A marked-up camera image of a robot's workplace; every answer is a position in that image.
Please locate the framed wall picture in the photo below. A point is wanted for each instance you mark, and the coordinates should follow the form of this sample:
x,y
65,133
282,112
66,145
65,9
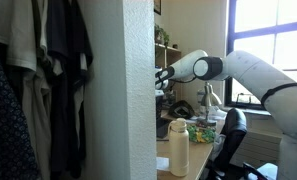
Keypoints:
x,y
157,7

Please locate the white paper sheet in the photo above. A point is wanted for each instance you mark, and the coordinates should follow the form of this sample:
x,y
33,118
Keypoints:
x,y
162,163

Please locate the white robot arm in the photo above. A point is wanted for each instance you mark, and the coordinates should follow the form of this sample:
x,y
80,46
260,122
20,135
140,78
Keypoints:
x,y
276,91

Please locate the potted plant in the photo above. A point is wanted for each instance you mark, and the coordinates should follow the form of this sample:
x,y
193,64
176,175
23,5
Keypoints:
x,y
161,36

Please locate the hanging dark clothes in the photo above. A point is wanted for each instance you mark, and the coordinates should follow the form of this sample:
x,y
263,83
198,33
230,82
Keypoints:
x,y
44,58

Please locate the black office chair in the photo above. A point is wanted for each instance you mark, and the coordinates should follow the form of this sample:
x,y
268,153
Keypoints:
x,y
234,131

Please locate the green yellow fabric wreath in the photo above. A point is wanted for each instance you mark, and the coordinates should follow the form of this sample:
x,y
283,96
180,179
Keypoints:
x,y
201,135

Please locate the silver desk lamp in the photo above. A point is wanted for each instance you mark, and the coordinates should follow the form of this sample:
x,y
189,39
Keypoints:
x,y
208,98

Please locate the cream water bottle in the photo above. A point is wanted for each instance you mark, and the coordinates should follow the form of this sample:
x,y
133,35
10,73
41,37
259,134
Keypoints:
x,y
178,147

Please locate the black bag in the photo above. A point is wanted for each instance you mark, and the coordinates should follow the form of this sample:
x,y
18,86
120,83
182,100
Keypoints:
x,y
181,109

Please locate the wooden bookshelf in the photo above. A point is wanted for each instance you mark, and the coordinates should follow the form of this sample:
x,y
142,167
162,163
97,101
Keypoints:
x,y
164,57

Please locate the grey cloth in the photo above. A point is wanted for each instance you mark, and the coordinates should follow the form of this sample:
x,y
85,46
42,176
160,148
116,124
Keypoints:
x,y
218,142

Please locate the white radiator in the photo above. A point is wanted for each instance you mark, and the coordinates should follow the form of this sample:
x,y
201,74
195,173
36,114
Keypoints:
x,y
257,148

